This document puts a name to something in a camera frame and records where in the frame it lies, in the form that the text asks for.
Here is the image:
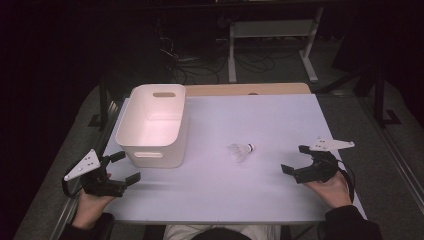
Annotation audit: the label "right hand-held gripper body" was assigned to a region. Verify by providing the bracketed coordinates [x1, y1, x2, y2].
[294, 137, 356, 185]

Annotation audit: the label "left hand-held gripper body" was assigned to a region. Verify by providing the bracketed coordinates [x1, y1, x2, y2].
[63, 148, 128, 198]

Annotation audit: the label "white plastic storage bin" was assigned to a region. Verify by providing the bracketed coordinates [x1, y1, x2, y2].
[115, 83, 190, 169]

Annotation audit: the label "white feather shuttlecock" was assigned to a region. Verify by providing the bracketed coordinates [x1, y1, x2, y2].
[227, 142, 256, 164]

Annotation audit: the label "person's right hand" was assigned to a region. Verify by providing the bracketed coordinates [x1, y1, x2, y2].
[303, 171, 353, 210]

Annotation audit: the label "person's left hand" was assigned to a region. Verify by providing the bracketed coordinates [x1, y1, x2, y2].
[72, 191, 116, 231]

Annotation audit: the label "black metal stand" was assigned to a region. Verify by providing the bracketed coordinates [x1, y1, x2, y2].
[87, 75, 114, 132]
[315, 59, 403, 130]

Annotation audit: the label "person's light trousers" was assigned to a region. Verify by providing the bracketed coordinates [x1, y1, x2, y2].
[162, 224, 283, 240]

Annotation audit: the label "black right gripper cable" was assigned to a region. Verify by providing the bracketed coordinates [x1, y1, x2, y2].
[335, 159, 357, 204]

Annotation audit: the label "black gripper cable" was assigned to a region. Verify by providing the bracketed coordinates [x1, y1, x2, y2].
[335, 159, 357, 204]
[61, 162, 84, 200]

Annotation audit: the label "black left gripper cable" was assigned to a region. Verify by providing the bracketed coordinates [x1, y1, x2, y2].
[61, 162, 84, 200]

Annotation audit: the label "tangle of floor cables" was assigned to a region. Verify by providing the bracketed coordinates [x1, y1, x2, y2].
[159, 34, 278, 85]

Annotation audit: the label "white metal table frame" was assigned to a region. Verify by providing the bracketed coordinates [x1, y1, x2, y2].
[227, 6, 325, 84]

